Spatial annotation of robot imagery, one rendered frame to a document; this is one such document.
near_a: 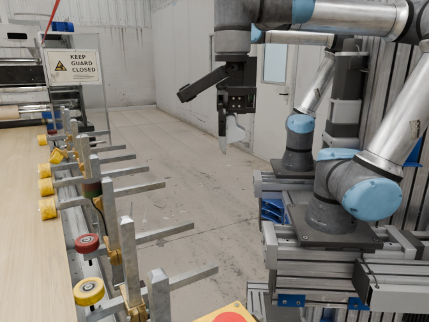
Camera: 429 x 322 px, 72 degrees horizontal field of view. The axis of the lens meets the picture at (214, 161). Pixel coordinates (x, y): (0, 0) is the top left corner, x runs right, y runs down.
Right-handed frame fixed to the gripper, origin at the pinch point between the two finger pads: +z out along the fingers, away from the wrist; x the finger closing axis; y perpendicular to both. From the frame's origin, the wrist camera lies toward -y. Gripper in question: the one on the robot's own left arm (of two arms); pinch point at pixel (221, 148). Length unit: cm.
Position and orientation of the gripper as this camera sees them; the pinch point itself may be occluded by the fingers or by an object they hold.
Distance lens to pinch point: 67.5
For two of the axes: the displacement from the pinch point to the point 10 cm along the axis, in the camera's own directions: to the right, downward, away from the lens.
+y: 10.0, 0.2, -0.6
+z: 0.0, 9.5, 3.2
